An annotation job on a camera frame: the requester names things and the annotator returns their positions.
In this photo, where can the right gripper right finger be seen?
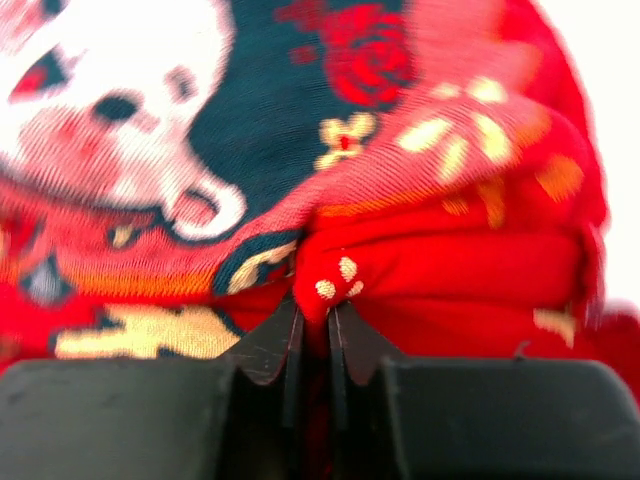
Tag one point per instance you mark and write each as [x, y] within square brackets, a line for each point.
[402, 417]

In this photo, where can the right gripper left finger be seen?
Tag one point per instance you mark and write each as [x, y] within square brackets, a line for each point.
[234, 417]

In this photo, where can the red printed pillowcase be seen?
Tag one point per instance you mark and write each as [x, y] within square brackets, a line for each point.
[170, 169]

